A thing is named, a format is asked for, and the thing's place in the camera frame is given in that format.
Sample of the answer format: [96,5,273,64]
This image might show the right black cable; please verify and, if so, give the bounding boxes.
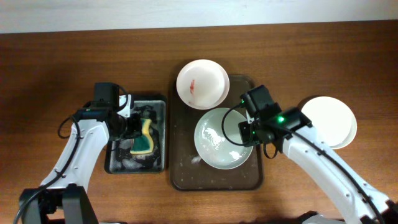
[221,103,385,224]

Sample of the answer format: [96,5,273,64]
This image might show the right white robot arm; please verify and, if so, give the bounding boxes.
[238,85,397,223]

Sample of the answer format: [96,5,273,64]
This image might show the white plate with red stain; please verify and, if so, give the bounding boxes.
[175,59,230,110]

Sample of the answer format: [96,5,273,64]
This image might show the pale green plate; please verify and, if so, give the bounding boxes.
[193,108,253,170]

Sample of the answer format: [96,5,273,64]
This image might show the black soapy water tray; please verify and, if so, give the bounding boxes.
[104,95,167,174]

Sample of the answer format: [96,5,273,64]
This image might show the green and yellow sponge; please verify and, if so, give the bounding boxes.
[130,118,154,154]

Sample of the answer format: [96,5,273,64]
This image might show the brown plastic serving tray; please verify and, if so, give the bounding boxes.
[169,75,264,191]

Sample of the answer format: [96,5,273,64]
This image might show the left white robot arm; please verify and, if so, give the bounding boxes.
[13,83,142,223]

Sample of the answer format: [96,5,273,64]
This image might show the black cable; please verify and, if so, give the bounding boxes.
[221,103,385,224]
[12,86,130,224]

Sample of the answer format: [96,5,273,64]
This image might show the left black cable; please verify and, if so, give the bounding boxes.
[12,86,130,224]

